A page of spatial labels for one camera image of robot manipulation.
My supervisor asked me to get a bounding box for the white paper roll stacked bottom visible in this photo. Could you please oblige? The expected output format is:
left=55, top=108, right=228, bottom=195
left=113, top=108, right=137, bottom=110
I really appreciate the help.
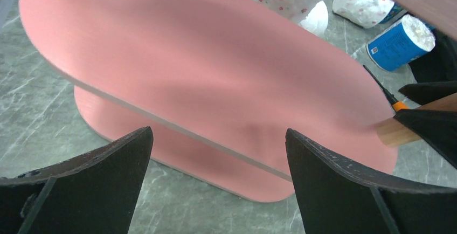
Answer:
left=299, top=1, right=329, bottom=38

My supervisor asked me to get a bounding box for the pink three-tier shelf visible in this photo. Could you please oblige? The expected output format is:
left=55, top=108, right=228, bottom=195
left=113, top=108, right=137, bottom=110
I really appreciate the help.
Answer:
left=19, top=0, right=398, bottom=202

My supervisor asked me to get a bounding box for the blue roll front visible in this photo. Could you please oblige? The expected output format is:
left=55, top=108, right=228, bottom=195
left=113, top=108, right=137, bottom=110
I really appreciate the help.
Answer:
left=366, top=14, right=435, bottom=72

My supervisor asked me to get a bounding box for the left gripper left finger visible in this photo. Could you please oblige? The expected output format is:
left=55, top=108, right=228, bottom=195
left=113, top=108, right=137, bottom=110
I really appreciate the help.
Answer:
left=1, top=127, right=154, bottom=233

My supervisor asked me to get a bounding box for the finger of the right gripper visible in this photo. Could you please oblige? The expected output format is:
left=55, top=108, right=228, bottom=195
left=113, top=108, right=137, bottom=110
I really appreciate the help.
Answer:
left=393, top=109, right=456, bottom=168
left=398, top=81, right=456, bottom=105

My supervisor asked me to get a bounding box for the blue roll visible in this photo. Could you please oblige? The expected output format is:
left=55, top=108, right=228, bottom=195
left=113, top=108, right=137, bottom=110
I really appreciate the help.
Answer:
left=379, top=3, right=407, bottom=24
left=366, top=14, right=435, bottom=72

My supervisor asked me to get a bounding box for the orange handled screwdriver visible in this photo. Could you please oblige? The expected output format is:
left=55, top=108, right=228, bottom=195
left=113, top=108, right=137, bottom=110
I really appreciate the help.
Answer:
left=363, top=65, right=409, bottom=112

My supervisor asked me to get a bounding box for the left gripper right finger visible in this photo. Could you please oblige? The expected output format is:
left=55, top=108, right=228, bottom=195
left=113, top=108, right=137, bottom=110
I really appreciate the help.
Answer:
left=285, top=129, right=456, bottom=233

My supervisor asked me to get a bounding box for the black plastic toolbox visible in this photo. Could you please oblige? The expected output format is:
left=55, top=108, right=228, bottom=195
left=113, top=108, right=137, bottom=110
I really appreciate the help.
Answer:
left=409, top=29, right=456, bottom=83

